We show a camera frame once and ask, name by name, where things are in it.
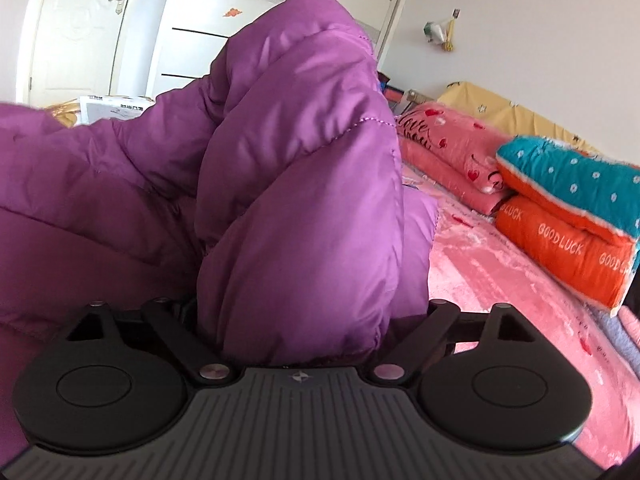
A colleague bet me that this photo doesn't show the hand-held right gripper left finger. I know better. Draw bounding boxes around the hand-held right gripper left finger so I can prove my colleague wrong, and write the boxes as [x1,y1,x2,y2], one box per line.
[67,296,236,388]

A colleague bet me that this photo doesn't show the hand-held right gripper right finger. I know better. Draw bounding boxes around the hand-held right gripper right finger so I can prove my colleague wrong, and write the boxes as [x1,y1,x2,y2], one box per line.
[370,299,543,388]

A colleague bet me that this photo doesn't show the purple down jacket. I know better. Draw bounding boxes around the purple down jacket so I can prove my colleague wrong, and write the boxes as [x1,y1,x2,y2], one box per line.
[0,0,441,368]

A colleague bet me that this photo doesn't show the pink plush bed blanket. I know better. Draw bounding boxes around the pink plush bed blanket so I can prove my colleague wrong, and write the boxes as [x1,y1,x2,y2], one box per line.
[0,167,640,471]

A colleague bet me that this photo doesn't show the teal and orange folded quilt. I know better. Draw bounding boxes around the teal and orange folded quilt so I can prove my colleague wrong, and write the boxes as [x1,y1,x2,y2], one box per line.
[492,135,640,318]

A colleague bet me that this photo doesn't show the pink heart-print folded blanket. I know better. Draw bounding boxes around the pink heart-print folded blanket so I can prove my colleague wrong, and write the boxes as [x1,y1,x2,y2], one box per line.
[395,101,516,216]

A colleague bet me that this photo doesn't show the lavender folded blanket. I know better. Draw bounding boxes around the lavender folded blanket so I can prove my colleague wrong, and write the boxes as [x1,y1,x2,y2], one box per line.
[587,302,640,361]

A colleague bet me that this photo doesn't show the pink folded quilt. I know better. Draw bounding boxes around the pink folded quilt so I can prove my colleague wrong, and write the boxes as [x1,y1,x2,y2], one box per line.
[617,306,640,348]

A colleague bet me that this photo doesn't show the white printed cardboard box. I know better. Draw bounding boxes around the white printed cardboard box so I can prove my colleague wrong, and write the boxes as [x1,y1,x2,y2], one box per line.
[79,94,157,127]

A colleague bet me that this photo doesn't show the yellow padded headboard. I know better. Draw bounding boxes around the yellow padded headboard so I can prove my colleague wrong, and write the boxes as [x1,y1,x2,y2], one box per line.
[435,80,640,166]

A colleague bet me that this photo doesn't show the golden cloth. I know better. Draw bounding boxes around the golden cloth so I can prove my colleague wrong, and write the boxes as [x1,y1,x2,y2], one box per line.
[44,102,81,128]

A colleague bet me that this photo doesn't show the white wardrobe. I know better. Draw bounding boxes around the white wardrobe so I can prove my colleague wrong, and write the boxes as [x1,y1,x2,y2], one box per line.
[145,0,416,98]

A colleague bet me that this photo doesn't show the white room door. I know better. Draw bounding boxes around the white room door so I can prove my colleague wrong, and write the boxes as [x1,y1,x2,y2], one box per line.
[27,0,146,108]

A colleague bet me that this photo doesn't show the wall hanging ornament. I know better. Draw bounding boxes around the wall hanging ornament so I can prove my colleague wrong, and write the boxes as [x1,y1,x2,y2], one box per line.
[422,7,462,53]

